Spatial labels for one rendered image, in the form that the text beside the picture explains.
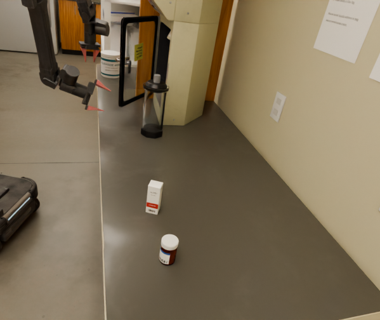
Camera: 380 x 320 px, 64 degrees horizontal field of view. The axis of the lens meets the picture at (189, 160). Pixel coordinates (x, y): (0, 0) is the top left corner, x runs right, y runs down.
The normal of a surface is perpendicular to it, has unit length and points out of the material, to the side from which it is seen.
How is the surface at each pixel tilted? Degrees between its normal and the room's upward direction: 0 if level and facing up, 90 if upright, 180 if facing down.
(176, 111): 90
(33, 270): 0
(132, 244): 2
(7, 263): 0
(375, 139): 90
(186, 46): 90
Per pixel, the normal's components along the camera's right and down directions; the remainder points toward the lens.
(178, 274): 0.15, -0.85
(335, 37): -0.96, 0.01
